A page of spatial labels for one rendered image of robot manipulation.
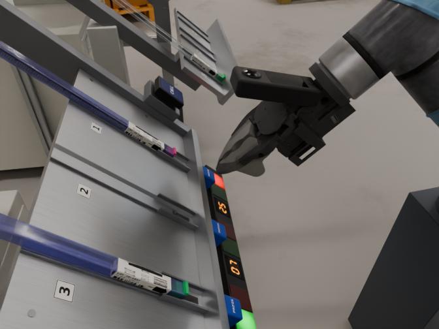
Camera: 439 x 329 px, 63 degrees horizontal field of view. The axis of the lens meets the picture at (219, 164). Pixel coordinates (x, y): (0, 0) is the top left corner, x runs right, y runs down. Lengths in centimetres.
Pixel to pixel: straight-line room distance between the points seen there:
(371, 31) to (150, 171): 32
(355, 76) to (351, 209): 110
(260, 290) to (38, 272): 100
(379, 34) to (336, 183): 120
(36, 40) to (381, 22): 43
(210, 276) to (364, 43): 33
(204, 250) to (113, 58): 52
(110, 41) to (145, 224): 50
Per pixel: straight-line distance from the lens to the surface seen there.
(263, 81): 46
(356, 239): 145
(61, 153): 41
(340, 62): 49
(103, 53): 83
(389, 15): 49
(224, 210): 57
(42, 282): 31
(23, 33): 56
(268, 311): 122
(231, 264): 51
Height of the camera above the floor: 108
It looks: 41 degrees down
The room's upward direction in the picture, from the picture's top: straight up
